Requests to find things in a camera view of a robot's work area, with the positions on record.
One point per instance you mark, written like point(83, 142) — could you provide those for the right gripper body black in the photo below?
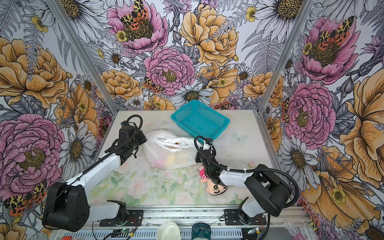
point(208, 171)

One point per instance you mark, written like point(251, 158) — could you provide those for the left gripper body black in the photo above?
point(139, 139)

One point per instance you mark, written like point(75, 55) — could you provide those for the translucent white plastic bag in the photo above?
point(162, 153)

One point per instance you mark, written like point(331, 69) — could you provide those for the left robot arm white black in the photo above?
point(67, 207)

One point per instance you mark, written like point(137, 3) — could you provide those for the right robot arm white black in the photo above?
point(272, 190)

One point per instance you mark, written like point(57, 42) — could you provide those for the plush doll pink hat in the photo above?
point(212, 188)

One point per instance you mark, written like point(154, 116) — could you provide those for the teal plastic basket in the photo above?
point(197, 119)

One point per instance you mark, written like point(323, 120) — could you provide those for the dark green round container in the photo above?
point(201, 231)

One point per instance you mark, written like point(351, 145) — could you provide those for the white round cup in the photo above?
point(169, 231)

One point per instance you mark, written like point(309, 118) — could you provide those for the pink clear plastic object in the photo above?
point(293, 231)

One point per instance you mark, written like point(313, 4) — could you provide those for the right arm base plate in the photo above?
point(233, 218)

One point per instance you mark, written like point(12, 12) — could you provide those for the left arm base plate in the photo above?
point(134, 219)

